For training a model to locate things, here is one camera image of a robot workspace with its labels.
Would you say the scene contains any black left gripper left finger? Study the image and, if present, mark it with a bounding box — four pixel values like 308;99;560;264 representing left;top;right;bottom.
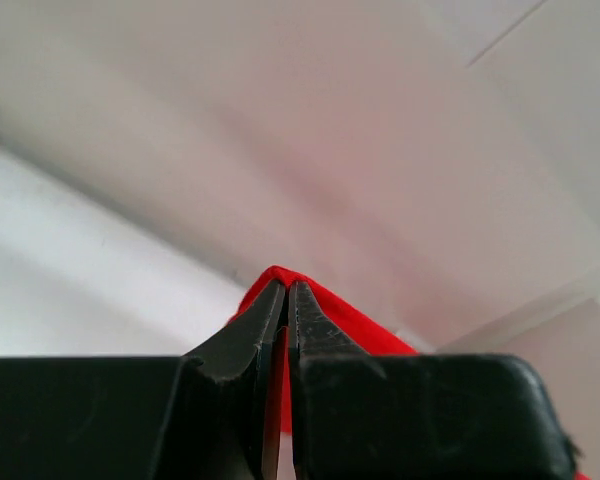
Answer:
0;281;286;479

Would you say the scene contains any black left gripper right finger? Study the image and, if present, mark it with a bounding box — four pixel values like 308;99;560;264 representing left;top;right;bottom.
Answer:
287;280;584;480

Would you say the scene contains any red t-shirt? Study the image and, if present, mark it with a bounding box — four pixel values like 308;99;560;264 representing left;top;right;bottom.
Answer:
229;264;596;480

